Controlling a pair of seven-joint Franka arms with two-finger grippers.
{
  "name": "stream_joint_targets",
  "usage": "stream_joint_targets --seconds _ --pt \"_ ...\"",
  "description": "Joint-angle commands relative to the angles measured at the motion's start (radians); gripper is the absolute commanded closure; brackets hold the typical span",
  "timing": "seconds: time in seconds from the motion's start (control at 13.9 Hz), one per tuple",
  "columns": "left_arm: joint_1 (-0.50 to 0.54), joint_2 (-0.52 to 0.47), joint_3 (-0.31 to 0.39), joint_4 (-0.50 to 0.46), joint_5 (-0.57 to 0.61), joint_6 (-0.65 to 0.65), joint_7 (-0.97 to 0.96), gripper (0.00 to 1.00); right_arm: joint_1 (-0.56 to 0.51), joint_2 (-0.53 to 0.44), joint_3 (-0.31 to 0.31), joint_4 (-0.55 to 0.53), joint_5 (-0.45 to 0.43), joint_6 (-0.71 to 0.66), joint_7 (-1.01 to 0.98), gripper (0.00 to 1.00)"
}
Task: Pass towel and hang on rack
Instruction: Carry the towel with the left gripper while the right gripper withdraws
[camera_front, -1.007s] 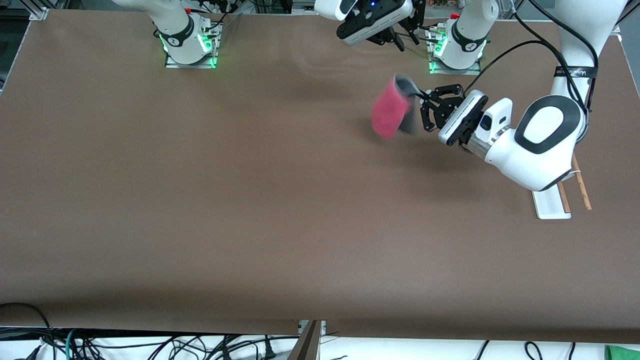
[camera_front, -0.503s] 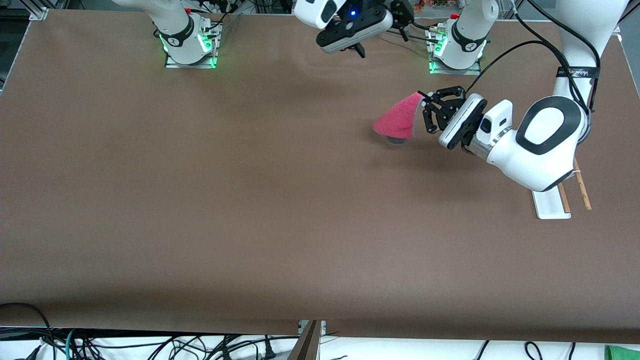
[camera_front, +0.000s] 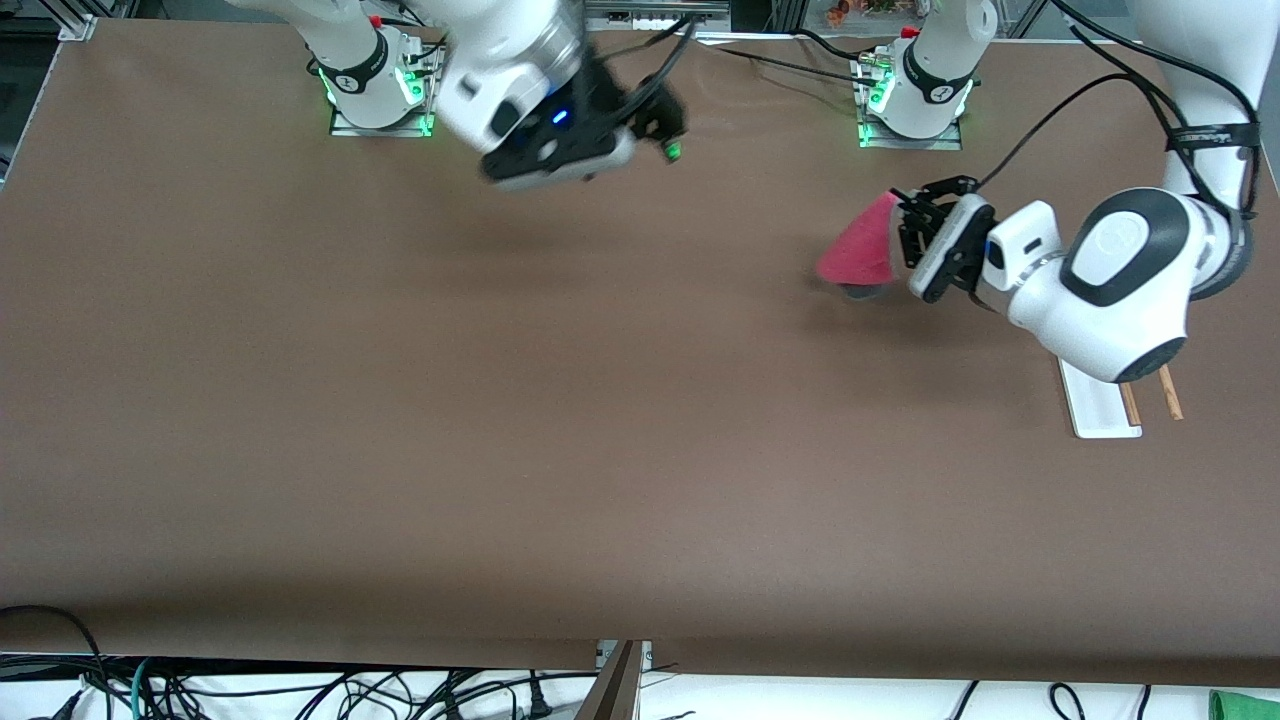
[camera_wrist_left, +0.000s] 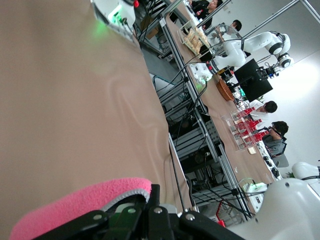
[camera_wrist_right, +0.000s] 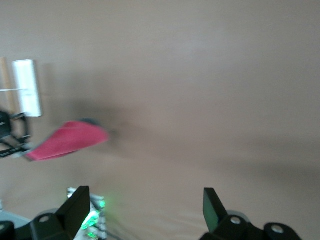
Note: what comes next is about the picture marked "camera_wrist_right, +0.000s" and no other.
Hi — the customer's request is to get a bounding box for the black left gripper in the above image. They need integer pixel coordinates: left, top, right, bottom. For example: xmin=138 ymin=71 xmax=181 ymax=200
xmin=0 ymin=110 xmax=33 ymax=160

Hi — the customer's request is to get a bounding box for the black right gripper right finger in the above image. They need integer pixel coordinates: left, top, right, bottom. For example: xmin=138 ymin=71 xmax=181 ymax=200
xmin=199 ymin=187 xmax=301 ymax=240

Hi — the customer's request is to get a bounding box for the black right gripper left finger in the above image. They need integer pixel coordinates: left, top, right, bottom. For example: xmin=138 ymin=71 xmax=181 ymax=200
xmin=0 ymin=185 xmax=91 ymax=240

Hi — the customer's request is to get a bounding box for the pink cloth with grey edge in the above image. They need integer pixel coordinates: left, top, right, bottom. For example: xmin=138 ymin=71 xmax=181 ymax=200
xmin=24 ymin=118 xmax=111 ymax=163

